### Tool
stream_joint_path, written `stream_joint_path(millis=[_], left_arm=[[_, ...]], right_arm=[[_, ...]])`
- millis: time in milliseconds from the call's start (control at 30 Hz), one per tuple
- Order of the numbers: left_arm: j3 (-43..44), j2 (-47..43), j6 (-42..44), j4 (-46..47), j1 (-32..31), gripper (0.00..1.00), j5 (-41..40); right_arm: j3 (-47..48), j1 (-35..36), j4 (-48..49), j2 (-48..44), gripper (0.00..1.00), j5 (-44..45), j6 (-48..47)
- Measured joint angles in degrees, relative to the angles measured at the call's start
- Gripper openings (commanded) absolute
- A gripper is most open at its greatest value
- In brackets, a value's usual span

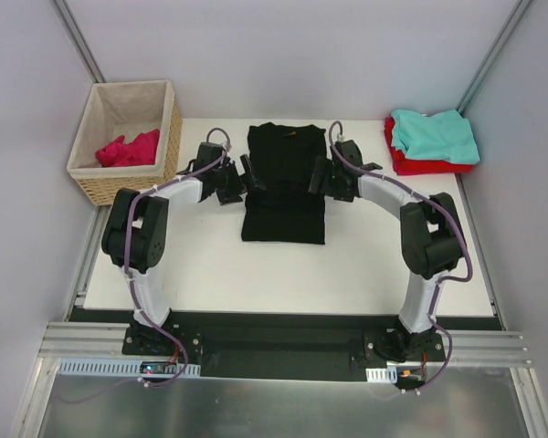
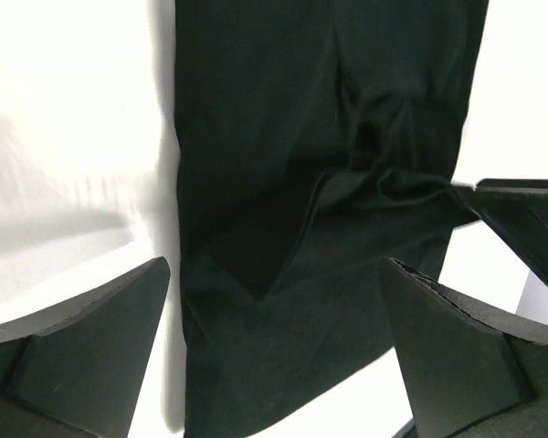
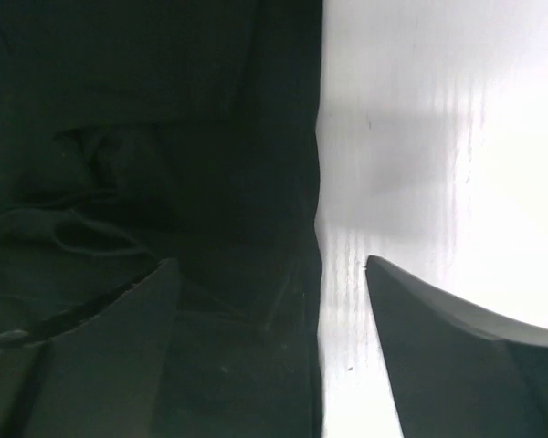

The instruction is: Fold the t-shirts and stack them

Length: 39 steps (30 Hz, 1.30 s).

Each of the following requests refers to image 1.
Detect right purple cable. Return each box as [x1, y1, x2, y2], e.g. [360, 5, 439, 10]
[327, 120, 475, 397]

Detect grey cable duct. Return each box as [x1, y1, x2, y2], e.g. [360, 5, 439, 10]
[58, 359, 201, 379]
[364, 365, 427, 384]

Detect red folded t shirt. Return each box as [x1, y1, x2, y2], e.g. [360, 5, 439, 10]
[384, 117, 473, 176]

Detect teal folded t shirt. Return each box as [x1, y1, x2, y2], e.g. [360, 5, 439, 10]
[391, 109, 480, 165]

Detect black t shirt with flower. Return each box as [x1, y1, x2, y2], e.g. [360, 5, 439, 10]
[241, 122, 327, 245]

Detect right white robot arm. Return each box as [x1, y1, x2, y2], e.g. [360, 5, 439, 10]
[309, 141, 469, 362]

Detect magenta t shirt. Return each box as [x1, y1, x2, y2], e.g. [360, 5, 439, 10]
[95, 129, 160, 168]

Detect wicker basket with liner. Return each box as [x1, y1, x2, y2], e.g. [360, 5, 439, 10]
[67, 80, 183, 206]

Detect purple cable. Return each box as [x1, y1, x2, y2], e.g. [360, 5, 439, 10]
[327, 120, 475, 397]
[57, 127, 234, 405]

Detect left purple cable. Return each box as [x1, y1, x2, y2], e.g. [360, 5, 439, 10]
[57, 127, 234, 405]

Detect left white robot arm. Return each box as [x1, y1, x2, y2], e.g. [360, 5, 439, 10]
[101, 141, 266, 355]

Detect left grey cable duct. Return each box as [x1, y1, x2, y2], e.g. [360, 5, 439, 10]
[58, 359, 201, 379]

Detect right corner aluminium post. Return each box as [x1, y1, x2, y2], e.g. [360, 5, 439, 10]
[457, 0, 535, 115]

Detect left corner aluminium post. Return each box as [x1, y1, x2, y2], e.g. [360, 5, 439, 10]
[49, 0, 106, 83]

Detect corner aluminium post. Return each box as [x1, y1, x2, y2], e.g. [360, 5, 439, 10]
[49, 0, 106, 83]
[457, 0, 535, 115]

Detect right grey cable duct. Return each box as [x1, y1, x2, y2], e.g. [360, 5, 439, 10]
[364, 365, 427, 384]

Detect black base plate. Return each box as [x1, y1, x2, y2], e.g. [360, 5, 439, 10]
[121, 311, 446, 381]

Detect aluminium rail frame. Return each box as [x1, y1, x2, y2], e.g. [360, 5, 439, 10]
[39, 321, 534, 368]

